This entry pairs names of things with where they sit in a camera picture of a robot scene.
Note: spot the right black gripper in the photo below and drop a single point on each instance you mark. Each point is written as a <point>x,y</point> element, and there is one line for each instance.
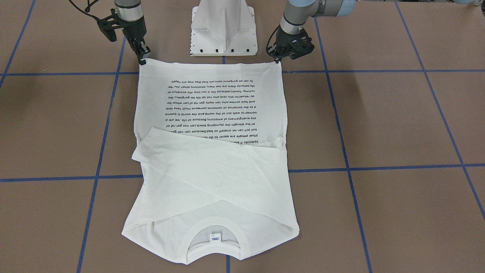
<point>133,28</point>

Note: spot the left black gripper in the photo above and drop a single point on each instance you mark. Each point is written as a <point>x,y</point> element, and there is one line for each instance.
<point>283,39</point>

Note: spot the white long-sleeve printed shirt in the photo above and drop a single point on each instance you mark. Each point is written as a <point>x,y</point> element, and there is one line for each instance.
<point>211,142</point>

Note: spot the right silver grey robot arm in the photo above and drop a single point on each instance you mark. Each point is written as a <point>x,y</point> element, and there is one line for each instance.
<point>129,17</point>

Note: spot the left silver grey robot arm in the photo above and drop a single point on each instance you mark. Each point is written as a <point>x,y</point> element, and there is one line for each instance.
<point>390,35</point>

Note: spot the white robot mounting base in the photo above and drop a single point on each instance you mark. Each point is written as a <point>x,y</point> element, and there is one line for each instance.
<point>223,28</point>

